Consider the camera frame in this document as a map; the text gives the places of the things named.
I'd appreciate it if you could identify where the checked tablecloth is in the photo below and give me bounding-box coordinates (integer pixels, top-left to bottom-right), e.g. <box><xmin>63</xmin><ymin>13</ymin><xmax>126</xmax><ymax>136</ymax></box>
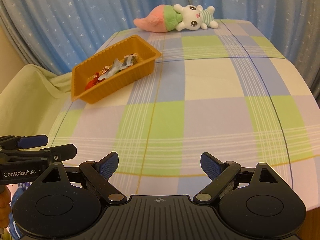
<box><xmin>47</xmin><ymin>19</ymin><xmax>318</xmax><ymax>212</ymax></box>

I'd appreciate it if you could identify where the light green sofa cover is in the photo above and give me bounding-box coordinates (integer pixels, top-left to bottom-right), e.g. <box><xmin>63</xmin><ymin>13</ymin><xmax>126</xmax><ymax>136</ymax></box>
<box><xmin>0</xmin><ymin>64</ymin><xmax>73</xmax><ymax>140</ymax></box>

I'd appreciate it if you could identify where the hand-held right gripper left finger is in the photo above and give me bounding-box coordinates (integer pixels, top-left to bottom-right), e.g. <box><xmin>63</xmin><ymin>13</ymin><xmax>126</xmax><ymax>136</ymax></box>
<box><xmin>31</xmin><ymin>152</ymin><xmax>127</xmax><ymax>205</ymax></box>

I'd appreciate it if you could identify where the blue denim cloth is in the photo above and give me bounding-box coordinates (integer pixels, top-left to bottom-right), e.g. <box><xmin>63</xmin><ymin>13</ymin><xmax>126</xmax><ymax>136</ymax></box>
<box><xmin>9</xmin><ymin>187</ymin><xmax>27</xmax><ymax>240</ymax></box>

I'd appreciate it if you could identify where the black striped snack packet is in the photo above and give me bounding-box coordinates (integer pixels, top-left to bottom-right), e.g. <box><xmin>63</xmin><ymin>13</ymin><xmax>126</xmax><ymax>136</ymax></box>
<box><xmin>121</xmin><ymin>54</ymin><xmax>139</xmax><ymax>67</ymax></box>

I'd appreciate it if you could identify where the silver and green snack packet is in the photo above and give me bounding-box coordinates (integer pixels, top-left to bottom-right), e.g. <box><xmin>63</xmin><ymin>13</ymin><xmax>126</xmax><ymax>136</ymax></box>
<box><xmin>98</xmin><ymin>58</ymin><xmax>125</xmax><ymax>82</ymax></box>

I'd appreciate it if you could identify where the pink and white plush toy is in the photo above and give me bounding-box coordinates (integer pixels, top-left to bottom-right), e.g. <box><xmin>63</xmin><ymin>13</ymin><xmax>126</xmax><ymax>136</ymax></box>
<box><xmin>133</xmin><ymin>4</ymin><xmax>218</xmax><ymax>33</ymax></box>

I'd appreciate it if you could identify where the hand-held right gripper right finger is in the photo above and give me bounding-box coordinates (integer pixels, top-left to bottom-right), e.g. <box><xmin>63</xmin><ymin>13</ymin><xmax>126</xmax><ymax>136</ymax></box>
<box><xmin>193</xmin><ymin>152</ymin><xmax>292</xmax><ymax>205</ymax></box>

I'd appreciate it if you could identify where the person's left hand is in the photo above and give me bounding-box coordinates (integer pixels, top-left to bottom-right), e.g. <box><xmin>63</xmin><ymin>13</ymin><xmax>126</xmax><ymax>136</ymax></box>
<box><xmin>0</xmin><ymin>186</ymin><xmax>12</xmax><ymax>229</ymax></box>

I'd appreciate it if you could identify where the blue starry curtain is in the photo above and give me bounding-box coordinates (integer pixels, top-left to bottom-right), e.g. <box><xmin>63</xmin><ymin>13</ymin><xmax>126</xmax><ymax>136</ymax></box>
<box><xmin>0</xmin><ymin>0</ymin><xmax>275</xmax><ymax>75</ymax></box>

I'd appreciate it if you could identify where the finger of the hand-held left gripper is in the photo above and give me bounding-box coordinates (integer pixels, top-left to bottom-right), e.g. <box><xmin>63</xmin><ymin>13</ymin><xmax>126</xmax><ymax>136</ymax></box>
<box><xmin>0</xmin><ymin>144</ymin><xmax>77</xmax><ymax>165</ymax></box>
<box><xmin>0</xmin><ymin>134</ymin><xmax>49</xmax><ymax>150</ymax></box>

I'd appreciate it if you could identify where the blue checked cloth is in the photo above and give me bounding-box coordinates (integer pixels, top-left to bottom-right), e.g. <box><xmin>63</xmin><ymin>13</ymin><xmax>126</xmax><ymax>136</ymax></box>
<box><xmin>17</xmin><ymin>182</ymin><xmax>33</xmax><ymax>193</ymax></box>

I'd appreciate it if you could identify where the red snack packet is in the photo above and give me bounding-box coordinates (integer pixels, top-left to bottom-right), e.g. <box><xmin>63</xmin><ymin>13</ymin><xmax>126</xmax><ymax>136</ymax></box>
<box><xmin>84</xmin><ymin>79</ymin><xmax>100</xmax><ymax>90</ymax></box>

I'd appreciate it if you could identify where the grey curtain with lace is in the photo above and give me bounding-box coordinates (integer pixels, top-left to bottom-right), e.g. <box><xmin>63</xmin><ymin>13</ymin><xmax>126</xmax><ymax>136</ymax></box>
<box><xmin>250</xmin><ymin>0</ymin><xmax>320</xmax><ymax>100</ymax></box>

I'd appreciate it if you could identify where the orange plastic tray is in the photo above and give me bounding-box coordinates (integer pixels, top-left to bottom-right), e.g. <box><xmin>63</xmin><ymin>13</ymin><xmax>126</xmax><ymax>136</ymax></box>
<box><xmin>71</xmin><ymin>34</ymin><xmax>162</xmax><ymax>105</ymax></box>

